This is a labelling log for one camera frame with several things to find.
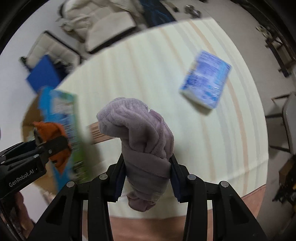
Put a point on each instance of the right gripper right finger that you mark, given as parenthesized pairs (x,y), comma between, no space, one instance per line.
(232,219)

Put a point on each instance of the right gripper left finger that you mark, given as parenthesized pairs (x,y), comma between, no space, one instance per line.
(62,220)

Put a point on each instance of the orange cartoon snack bag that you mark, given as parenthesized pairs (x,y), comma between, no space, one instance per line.
(53,137)

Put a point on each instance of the lilac fluffy cloth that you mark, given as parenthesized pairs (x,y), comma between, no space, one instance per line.
(147,144)

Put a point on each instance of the brown cardboard box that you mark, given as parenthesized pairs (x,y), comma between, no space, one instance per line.
(52,121)

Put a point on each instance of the blue foam mat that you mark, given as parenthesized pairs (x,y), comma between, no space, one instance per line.
(44,74)

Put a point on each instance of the grey chair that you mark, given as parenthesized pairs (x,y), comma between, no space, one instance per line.
(288,117)

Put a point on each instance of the beige padded chair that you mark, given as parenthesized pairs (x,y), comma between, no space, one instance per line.
(57,50)

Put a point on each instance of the blue tissue pack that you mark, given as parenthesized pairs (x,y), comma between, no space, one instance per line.
(205,80)

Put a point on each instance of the striped cream table mat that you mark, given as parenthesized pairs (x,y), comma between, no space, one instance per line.
(227,143)

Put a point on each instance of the beige chair with jacket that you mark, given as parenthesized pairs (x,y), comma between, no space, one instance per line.
(109,30)

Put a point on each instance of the white puffer jacket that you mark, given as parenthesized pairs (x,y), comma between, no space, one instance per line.
(79,16)

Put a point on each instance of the wooden chair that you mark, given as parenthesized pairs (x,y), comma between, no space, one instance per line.
(280,48)

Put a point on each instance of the chrome dumbbell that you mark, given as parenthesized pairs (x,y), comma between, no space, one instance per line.
(194,13)

